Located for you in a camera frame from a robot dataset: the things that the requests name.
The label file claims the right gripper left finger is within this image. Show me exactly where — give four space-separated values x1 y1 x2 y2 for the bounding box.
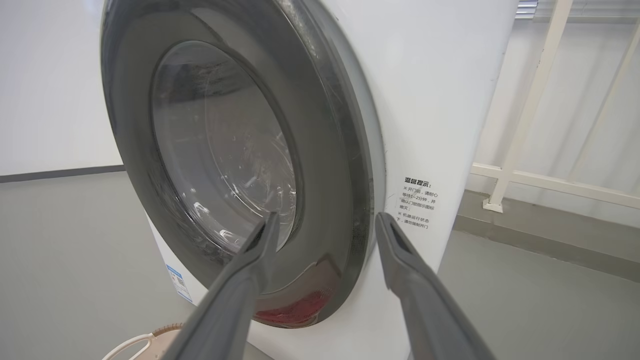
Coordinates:
165 212 281 360

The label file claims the cream perforated laundry basket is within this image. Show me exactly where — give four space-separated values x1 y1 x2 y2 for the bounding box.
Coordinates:
102 322 186 360

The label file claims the grey slatted blind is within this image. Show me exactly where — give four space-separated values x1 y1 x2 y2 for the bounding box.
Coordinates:
515 0 640 22

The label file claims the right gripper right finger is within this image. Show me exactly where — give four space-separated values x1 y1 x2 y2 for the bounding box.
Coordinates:
375 212 496 360

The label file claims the white metal railing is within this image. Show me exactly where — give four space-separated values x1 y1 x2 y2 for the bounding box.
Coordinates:
470 0 640 213

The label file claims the printed text notice sticker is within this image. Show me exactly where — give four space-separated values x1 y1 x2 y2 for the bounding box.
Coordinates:
395 176 441 231

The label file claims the white front-load washing machine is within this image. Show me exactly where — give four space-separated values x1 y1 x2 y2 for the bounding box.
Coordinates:
100 0 518 360

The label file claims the dark grey washer door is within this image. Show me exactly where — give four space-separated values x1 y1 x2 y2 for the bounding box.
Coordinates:
100 0 386 329

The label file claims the blue energy label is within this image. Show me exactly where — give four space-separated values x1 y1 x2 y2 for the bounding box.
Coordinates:
165 264 194 304

